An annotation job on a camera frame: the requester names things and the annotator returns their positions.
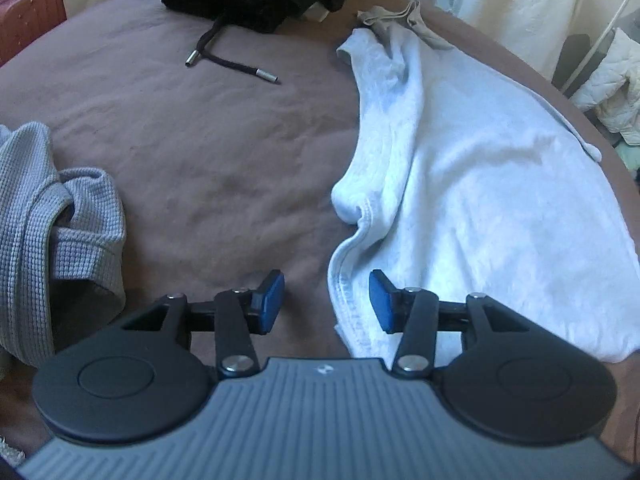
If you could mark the brown bed blanket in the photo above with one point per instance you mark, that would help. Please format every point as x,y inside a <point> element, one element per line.
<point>200,160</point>

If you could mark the red suitcase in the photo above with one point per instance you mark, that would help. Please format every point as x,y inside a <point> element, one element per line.
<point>30,25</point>

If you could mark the grey waffle-knit garment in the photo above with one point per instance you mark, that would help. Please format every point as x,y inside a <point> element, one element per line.
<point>30,210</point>

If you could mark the beige garment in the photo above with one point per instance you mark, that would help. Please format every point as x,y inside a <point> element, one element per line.
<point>380,15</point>

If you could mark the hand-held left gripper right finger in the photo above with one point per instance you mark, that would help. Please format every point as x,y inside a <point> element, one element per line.
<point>381,302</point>

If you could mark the white rod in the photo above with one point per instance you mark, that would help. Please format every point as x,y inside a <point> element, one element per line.
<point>600,40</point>

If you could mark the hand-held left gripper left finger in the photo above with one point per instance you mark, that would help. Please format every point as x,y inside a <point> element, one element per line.
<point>272,302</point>

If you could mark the white shirt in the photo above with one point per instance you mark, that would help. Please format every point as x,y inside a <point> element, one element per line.
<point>475,185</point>

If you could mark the white quilted jacket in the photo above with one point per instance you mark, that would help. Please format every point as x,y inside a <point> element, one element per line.
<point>615,85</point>

